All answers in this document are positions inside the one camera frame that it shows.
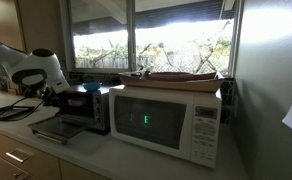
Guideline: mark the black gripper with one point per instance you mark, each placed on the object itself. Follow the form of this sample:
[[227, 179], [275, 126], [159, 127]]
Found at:
[[64, 96]]

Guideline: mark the blue plastic bowl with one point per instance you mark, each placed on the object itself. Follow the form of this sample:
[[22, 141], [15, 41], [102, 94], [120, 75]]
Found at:
[[92, 86]]

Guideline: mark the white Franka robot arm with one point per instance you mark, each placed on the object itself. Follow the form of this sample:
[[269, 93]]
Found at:
[[36, 70]]

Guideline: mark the white microwave oven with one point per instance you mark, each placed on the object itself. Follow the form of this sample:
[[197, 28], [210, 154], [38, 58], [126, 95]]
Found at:
[[152, 123]]

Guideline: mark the toaster oven glass door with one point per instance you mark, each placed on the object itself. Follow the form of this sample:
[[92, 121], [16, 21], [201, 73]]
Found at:
[[59, 128]]

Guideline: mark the silver toaster oven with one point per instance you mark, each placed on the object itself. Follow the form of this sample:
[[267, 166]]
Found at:
[[99, 106]]

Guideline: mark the black baking tray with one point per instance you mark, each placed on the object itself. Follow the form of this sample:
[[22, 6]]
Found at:
[[2, 112]]

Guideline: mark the large wooden tray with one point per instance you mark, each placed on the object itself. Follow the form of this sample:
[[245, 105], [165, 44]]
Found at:
[[186, 86]]

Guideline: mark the grey window frame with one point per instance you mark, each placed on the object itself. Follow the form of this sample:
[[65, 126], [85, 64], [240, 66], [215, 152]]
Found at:
[[130, 36]]

